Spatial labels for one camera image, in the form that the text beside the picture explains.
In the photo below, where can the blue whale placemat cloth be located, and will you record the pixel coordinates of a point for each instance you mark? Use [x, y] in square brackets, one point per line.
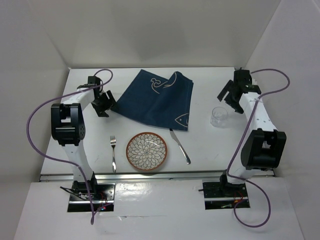
[156, 101]

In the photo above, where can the floral patterned plate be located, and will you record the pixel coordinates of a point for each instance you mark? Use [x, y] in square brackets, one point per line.
[146, 151]

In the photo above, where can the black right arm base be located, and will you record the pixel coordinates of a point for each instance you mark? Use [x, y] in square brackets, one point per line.
[221, 195]

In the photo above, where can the silver table knife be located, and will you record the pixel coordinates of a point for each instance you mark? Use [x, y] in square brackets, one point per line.
[175, 138]

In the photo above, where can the silver fork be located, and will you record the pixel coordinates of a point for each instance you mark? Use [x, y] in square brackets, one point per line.
[113, 145]

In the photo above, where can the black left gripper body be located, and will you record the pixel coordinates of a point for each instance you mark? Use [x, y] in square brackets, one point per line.
[103, 103]

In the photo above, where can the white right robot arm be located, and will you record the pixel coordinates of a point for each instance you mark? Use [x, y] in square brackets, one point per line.
[261, 145]

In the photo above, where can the clear drinking glass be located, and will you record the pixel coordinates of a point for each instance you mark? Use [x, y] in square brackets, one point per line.
[219, 117]

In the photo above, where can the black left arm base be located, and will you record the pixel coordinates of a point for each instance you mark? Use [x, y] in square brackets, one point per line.
[102, 198]

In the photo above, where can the aluminium table frame rail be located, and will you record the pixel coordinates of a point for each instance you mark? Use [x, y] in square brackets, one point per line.
[209, 148]

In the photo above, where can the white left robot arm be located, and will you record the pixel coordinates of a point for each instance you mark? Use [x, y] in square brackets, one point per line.
[68, 128]

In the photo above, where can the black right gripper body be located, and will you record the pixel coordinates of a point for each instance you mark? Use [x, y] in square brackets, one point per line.
[233, 101]

